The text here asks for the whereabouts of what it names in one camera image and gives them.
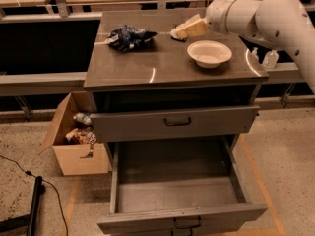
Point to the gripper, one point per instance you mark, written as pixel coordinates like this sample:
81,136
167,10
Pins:
217,14

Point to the blue chip bag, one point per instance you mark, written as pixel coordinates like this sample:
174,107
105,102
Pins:
126,38

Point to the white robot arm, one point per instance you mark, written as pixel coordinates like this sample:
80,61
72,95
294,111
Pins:
275,24

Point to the grey drawer cabinet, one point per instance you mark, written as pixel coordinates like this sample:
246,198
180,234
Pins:
161,75

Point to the grey top drawer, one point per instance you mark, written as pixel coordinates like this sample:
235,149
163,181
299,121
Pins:
171,124

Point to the silver snack bag in box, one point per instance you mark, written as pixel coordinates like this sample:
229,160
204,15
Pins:
83,118

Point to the grey open middle drawer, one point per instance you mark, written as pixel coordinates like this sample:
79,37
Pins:
178,178

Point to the brown snack bag in box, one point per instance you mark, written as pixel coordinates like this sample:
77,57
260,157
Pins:
81,136

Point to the grey bottom drawer front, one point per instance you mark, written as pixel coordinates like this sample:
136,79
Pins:
194,226

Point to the white bowl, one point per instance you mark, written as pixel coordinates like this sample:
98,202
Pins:
209,54

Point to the small clear bottle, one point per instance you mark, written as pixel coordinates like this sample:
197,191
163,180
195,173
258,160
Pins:
255,53

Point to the clear pump bottle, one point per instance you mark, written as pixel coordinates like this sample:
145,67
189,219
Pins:
270,60

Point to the cardboard box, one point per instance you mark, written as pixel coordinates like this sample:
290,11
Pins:
74,159

